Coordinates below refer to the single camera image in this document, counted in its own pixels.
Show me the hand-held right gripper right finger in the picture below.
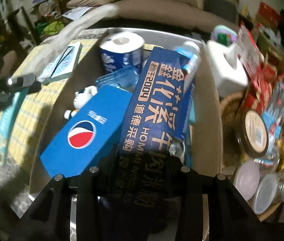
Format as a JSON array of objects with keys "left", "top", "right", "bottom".
[{"left": 166, "top": 156, "right": 266, "bottom": 241}]

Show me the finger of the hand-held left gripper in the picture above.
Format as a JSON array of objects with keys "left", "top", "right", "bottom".
[{"left": 9, "top": 73, "right": 41, "bottom": 94}]

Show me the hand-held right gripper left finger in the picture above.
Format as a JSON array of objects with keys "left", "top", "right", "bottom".
[{"left": 14, "top": 157, "right": 112, "bottom": 241}]

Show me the white cat figurine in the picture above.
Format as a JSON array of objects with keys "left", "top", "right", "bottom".
[{"left": 64, "top": 85, "right": 98, "bottom": 119}]

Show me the blue paper sleeve round logo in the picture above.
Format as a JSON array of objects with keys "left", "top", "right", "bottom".
[{"left": 40, "top": 85, "right": 133, "bottom": 179}]

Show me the dark blue noodle packet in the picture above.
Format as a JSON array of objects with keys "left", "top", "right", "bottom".
[{"left": 105, "top": 46, "right": 196, "bottom": 234}]

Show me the toilet roll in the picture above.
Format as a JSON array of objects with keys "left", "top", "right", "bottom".
[{"left": 99, "top": 31, "right": 145, "bottom": 74}]

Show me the clear plastic bottle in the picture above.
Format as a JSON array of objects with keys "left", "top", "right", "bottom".
[{"left": 171, "top": 41, "right": 202, "bottom": 81}]

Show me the yellow plaid tablecloth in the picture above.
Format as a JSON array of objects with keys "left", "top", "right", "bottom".
[{"left": 0, "top": 38, "right": 100, "bottom": 166}]

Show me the white box with dark edges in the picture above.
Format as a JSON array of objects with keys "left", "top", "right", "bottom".
[{"left": 37, "top": 41, "right": 83, "bottom": 86}]

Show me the jar with pink lid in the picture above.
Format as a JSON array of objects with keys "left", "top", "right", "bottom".
[{"left": 232, "top": 159, "right": 261, "bottom": 201}]

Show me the yellow-green bag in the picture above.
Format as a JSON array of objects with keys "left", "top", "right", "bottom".
[{"left": 43, "top": 20, "right": 65, "bottom": 34}]

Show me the jar with clear lid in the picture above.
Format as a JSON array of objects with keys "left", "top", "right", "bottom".
[{"left": 252, "top": 172, "right": 284, "bottom": 215}]

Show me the glass jar with labelled lid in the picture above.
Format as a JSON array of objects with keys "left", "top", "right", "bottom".
[{"left": 236, "top": 110, "right": 270, "bottom": 158}]

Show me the printed paper sheet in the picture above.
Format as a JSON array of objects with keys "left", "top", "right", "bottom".
[{"left": 62, "top": 6, "right": 92, "bottom": 20}]

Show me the wicker basket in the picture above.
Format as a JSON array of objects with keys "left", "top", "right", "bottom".
[{"left": 218, "top": 92, "right": 284, "bottom": 223}]

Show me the blue and red snack packet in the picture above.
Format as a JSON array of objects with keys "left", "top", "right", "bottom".
[{"left": 261, "top": 82, "right": 284, "bottom": 141}]

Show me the pile of red snack packets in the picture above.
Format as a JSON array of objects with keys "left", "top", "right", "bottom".
[{"left": 240, "top": 22, "right": 278, "bottom": 111}]

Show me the brown sofa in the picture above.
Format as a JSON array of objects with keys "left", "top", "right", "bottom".
[{"left": 67, "top": 0, "right": 240, "bottom": 34}]

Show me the pastel coloured ball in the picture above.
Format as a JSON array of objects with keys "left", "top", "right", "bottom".
[{"left": 211, "top": 25, "right": 238, "bottom": 46}]

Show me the dark cushion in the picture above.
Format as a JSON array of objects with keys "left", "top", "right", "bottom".
[{"left": 203, "top": 0, "right": 238, "bottom": 17}]

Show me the red box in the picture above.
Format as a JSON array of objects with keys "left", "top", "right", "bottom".
[{"left": 257, "top": 2, "right": 281, "bottom": 23}]

